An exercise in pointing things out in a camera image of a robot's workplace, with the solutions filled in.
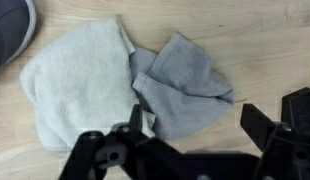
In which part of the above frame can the dark grey sneaker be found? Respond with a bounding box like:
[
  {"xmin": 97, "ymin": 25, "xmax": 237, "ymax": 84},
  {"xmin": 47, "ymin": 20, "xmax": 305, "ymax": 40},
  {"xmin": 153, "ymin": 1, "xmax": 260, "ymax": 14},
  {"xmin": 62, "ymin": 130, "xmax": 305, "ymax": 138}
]
[{"xmin": 0, "ymin": 0, "xmax": 37, "ymax": 66}]

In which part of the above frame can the white terry towel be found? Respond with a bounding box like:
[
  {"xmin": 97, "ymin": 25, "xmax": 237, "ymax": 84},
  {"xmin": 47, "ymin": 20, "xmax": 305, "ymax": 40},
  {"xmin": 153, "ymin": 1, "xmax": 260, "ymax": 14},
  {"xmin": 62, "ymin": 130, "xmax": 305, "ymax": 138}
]
[{"xmin": 19, "ymin": 16, "xmax": 157, "ymax": 153}]

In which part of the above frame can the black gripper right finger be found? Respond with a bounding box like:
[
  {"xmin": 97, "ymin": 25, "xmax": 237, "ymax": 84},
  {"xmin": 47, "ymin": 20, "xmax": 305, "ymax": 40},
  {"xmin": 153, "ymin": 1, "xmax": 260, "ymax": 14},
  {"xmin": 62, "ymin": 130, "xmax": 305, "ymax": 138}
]
[{"xmin": 240, "ymin": 87, "xmax": 310, "ymax": 180}]

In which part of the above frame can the grey ribbed cloth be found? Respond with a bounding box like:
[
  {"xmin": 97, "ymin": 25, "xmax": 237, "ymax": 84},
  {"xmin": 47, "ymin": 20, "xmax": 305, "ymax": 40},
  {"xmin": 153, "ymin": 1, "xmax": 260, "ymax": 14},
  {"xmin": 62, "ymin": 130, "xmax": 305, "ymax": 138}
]
[{"xmin": 130, "ymin": 33, "xmax": 235, "ymax": 140}]

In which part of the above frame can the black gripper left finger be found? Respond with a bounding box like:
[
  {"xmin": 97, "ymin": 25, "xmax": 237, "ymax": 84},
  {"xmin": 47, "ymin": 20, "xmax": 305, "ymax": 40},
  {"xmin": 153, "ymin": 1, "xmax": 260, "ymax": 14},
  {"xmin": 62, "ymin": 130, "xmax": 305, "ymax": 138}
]
[{"xmin": 58, "ymin": 103, "xmax": 183, "ymax": 180}]

